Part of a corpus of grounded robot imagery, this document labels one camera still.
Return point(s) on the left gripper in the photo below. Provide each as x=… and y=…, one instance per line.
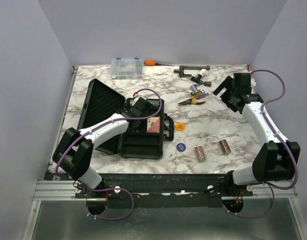
x=129, y=108

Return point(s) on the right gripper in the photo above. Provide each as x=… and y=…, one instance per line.
x=227, y=84

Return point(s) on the red playing card deck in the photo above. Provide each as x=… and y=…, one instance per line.
x=153, y=125

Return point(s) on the peach blue poker chip stack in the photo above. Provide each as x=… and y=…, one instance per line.
x=199, y=152

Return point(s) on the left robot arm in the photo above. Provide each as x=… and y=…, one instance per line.
x=74, y=151

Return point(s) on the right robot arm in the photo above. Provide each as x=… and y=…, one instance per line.
x=278, y=157

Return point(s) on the green chip stack in case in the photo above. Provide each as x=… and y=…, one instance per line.
x=155, y=103

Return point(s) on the black white cylinder tool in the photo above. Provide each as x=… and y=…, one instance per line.
x=198, y=79

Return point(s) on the chrome metal fitting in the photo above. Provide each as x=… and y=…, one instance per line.
x=195, y=90

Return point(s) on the black foam-lined poker case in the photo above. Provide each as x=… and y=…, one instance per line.
x=101, y=102

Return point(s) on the clear plastic organizer box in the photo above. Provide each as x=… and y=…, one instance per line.
x=126, y=68

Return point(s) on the orange big blind button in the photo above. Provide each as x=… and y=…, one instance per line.
x=180, y=127

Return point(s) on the black metal clamp tool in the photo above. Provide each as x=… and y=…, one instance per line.
x=183, y=68

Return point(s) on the blue small blind button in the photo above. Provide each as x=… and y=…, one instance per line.
x=181, y=147

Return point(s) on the orange black poker chip stack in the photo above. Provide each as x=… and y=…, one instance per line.
x=224, y=147

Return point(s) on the yellow handled needle-nose pliers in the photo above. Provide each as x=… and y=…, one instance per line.
x=193, y=100

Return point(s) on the orange handled screwdriver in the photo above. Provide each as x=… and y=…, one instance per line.
x=153, y=63

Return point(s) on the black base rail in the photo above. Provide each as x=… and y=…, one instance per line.
x=123, y=191

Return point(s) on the aluminium extrusion frame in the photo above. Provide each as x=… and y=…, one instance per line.
x=47, y=191

